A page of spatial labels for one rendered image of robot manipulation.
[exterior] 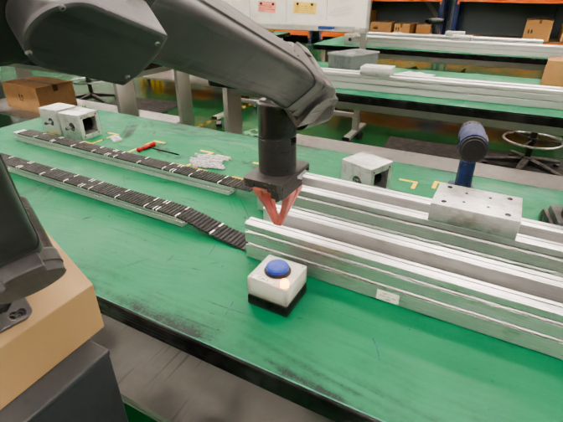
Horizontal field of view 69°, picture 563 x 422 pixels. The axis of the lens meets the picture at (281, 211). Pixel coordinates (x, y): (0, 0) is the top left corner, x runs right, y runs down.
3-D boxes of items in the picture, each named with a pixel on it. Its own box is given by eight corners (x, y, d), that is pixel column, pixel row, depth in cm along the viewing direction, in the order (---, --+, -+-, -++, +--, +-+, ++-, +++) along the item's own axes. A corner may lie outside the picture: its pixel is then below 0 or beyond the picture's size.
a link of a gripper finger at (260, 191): (308, 217, 70) (310, 166, 65) (289, 236, 65) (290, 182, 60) (274, 208, 73) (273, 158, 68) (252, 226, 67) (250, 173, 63)
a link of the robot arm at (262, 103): (248, 94, 57) (277, 100, 54) (281, 86, 62) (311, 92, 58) (250, 141, 61) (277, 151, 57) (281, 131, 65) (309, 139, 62)
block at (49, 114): (38, 133, 158) (32, 109, 154) (64, 126, 167) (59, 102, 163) (56, 137, 154) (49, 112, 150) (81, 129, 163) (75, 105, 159)
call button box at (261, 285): (247, 303, 74) (245, 275, 71) (274, 274, 81) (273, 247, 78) (286, 318, 70) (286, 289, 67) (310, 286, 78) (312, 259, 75)
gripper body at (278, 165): (310, 172, 66) (312, 128, 63) (280, 198, 59) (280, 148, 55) (275, 165, 69) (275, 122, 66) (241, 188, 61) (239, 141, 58)
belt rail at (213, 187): (15, 140, 152) (12, 131, 151) (25, 136, 155) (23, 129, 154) (228, 195, 112) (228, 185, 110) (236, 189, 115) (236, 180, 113)
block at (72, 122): (59, 139, 152) (51, 114, 148) (83, 131, 162) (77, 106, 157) (78, 143, 149) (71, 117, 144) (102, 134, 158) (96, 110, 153)
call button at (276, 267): (261, 276, 72) (261, 267, 71) (273, 264, 75) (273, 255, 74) (281, 283, 70) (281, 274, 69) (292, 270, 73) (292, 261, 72)
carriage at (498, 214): (425, 231, 84) (431, 202, 81) (435, 208, 93) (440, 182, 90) (511, 252, 78) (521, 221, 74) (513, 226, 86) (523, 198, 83)
